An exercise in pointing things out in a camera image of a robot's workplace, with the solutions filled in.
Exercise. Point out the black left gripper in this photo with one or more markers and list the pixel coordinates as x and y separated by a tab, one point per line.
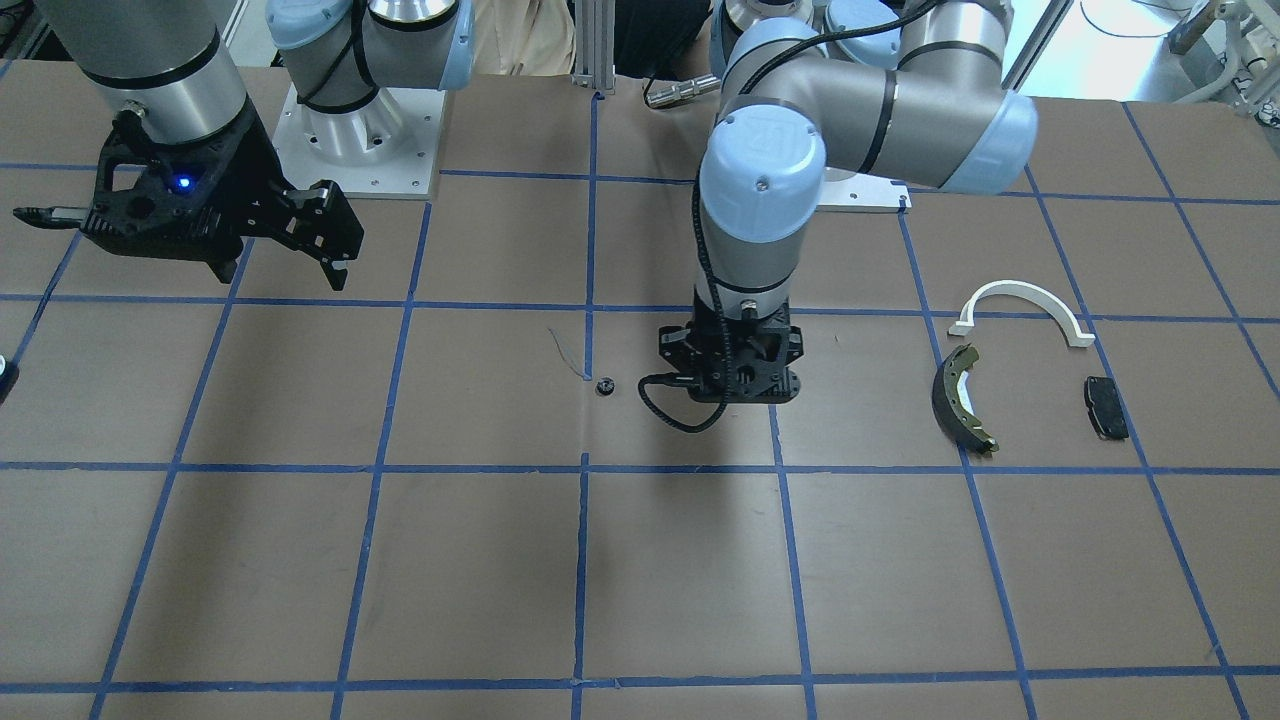
675	346

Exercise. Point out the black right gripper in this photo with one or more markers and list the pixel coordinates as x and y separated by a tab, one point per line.
255	172

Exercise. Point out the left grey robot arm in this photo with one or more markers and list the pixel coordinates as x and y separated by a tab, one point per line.
939	116

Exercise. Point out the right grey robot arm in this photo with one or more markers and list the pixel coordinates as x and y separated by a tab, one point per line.
167	61

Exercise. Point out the olive brake shoe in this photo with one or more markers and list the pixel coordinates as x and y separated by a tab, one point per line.
951	405

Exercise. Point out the silver metal cylinder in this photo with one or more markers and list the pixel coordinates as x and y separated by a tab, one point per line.
680	92

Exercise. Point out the person in beige shirt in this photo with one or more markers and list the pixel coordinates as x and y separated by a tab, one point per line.
652	39

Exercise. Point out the black brake pad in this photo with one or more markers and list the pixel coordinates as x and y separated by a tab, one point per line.
1105	408

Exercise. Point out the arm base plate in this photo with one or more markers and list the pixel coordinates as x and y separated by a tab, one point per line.
844	190
388	150

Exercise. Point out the aluminium frame post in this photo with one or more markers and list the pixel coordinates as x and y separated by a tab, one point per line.
593	63

